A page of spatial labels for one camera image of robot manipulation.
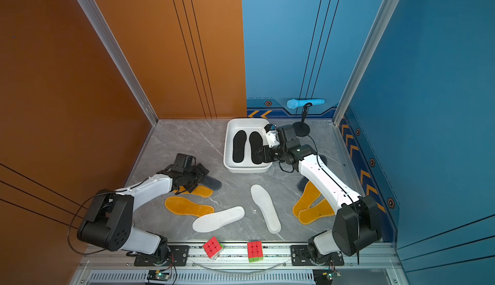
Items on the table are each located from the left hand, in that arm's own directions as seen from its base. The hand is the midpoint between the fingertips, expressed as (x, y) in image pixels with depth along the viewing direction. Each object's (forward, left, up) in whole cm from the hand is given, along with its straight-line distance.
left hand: (207, 172), depth 93 cm
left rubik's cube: (-33, -8, +2) cm, 34 cm away
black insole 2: (+22, -23, -3) cm, 32 cm away
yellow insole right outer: (-18, -49, -2) cm, 52 cm away
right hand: (+1, -26, +16) cm, 30 cm away
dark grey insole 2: (-3, -47, -3) cm, 47 cm away
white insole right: (-12, -27, -3) cm, 30 cm away
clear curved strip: (-39, -22, -4) cm, 45 cm away
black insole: (+18, -14, -2) cm, 23 cm away
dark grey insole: (-4, -2, -2) cm, 5 cm away
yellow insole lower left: (-15, +10, -3) cm, 18 cm away
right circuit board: (-40, -50, -5) cm, 64 cm away
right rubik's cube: (-34, -24, +2) cm, 41 cm away
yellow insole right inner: (-10, -49, -3) cm, 50 cm away
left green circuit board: (-41, +12, -4) cm, 43 cm away
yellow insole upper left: (-9, +3, -2) cm, 10 cm away
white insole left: (-22, -6, -2) cm, 23 cm away
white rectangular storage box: (+36, -19, -4) cm, 41 cm away
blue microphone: (+28, -42, +21) cm, 55 cm away
